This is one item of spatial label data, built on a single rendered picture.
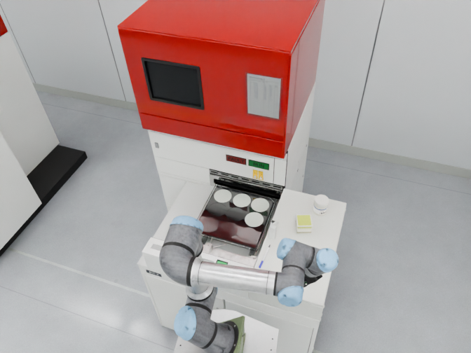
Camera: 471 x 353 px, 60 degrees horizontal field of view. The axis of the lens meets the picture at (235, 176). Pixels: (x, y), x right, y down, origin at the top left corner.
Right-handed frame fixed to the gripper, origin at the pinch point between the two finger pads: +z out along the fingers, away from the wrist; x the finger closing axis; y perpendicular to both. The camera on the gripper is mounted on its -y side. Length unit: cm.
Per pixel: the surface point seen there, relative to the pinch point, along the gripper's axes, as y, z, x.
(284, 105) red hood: -60, -12, 38
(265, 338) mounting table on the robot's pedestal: 19.7, 31.3, -14.7
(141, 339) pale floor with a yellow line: -11, 137, -57
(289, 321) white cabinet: 21.8, 41.3, 2.4
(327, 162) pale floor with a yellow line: -50, 157, 158
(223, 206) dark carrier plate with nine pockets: -46, 54, 11
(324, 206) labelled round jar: -14, 24, 46
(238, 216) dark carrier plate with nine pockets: -36, 50, 14
